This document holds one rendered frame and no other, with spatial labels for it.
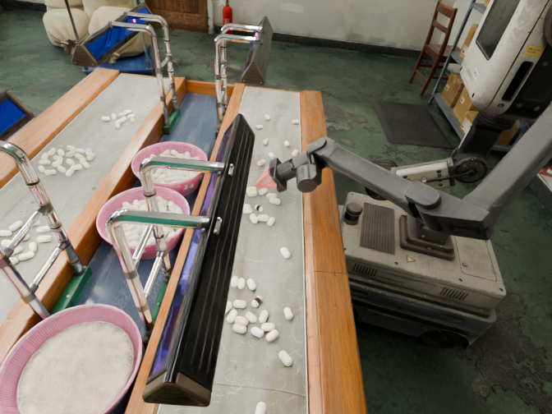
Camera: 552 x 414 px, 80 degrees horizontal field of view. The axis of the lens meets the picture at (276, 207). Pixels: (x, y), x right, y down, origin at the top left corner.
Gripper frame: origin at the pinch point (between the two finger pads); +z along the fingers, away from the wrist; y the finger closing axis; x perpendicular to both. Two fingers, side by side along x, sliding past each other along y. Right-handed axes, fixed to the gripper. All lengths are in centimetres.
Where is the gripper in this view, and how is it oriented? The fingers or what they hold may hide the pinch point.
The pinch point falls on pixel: (257, 185)
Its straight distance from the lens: 106.5
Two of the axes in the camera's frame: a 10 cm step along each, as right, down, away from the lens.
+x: 5.5, 6.3, 5.5
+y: -0.6, 6.8, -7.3
